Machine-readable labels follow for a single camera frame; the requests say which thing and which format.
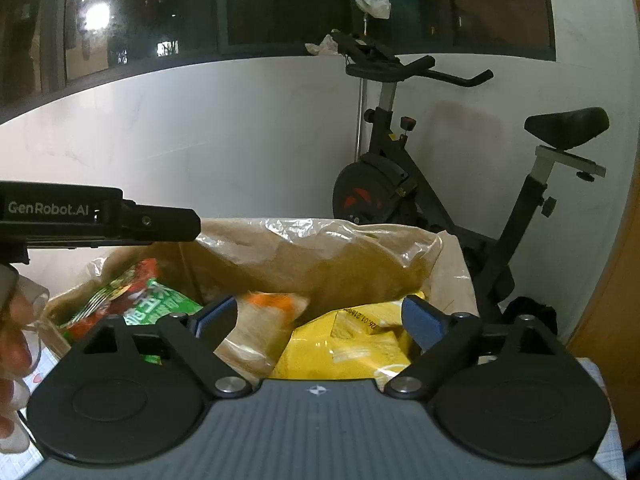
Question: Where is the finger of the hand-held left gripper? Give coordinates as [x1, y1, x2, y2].
[135, 201, 202, 243]

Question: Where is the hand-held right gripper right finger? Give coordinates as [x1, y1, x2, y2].
[384, 294, 576, 401]

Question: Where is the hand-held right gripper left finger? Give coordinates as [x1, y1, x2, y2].
[62, 294, 253, 401]

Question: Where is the yellow snack packet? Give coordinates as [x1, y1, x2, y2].
[270, 300, 428, 381]

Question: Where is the person's left hand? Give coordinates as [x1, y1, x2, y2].
[0, 262, 51, 456]

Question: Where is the green snack bag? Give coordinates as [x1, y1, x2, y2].
[60, 258, 203, 366]

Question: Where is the black exercise bike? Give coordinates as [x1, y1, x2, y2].
[330, 30, 611, 341]

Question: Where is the thin metal pole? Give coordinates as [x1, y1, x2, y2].
[354, 15, 372, 163]

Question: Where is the plaid strawberry print cloth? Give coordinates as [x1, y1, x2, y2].
[0, 345, 627, 480]

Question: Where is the crumpled white tissue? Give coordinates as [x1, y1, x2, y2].
[306, 34, 342, 57]

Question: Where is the white plastic bag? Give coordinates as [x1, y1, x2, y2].
[354, 0, 392, 20]

